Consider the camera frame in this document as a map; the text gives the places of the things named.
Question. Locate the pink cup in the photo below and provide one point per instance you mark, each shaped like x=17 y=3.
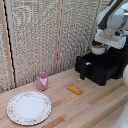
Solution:
x=42 y=83

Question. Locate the yellow block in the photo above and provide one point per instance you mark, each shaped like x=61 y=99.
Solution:
x=75 y=89

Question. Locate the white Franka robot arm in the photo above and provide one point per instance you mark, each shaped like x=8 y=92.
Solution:
x=115 y=18

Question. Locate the white floral-rim plate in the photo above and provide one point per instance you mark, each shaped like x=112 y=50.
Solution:
x=29 y=108

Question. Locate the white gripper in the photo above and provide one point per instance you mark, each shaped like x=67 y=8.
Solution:
x=111 y=40

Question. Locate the yellow food pieces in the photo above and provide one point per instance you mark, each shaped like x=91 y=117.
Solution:
x=98 y=47

